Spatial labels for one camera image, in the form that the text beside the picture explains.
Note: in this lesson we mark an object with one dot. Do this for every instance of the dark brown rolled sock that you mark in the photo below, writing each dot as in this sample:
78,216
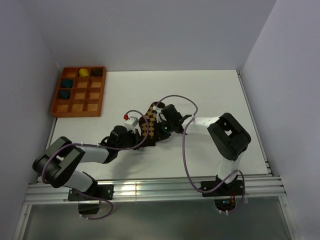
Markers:
97,72

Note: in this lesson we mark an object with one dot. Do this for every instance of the aluminium rail frame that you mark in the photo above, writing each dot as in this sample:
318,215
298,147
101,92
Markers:
153,199

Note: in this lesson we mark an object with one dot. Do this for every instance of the brown argyle sock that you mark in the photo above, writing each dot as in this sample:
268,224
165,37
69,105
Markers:
149,129

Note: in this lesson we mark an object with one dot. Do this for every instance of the teal rolled sock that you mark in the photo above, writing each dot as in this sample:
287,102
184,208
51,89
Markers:
67,83

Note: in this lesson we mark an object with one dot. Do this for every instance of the dark blue rolled sock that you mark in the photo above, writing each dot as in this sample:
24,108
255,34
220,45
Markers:
64,94

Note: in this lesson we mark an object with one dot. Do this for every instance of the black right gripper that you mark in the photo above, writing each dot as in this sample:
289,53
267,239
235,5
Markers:
159,135

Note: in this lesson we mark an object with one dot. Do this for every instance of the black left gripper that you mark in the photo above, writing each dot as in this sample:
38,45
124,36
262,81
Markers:
136,136

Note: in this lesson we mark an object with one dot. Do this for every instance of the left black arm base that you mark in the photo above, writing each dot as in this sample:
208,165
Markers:
90,202

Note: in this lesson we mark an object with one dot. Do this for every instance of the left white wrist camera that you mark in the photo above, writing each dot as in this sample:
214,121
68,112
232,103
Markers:
130,123

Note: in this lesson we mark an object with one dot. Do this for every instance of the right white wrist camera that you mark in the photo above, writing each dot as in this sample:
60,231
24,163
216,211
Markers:
159,115

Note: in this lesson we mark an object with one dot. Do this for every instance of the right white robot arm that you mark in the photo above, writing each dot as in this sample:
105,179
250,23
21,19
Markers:
228,135

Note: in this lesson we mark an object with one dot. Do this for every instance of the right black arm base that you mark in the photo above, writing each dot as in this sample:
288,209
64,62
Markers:
225,196

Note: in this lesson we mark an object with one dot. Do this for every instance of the yellow rolled sock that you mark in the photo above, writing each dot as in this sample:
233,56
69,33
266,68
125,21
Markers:
83,72

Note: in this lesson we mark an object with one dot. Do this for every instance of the orange wooden compartment tray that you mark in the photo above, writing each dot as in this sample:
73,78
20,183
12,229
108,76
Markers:
86,94

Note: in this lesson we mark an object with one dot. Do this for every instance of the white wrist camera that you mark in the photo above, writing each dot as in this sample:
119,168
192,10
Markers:
130,123
159,115

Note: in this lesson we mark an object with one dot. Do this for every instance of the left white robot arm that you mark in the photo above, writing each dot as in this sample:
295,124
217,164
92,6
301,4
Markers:
57,165

